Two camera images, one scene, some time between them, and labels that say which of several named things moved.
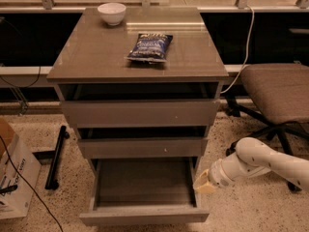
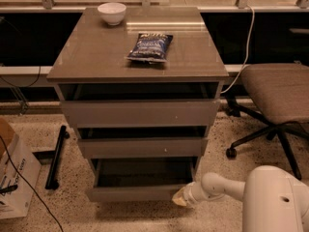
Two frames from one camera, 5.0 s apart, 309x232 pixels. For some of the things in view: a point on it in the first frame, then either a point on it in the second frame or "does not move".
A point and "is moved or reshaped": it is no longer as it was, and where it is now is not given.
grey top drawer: (139, 104) does not move
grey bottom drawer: (143, 190) is moved or reshaped
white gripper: (216, 176) → (190, 192)
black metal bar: (52, 183) does not move
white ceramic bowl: (113, 13) does not move
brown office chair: (278, 95) does not move
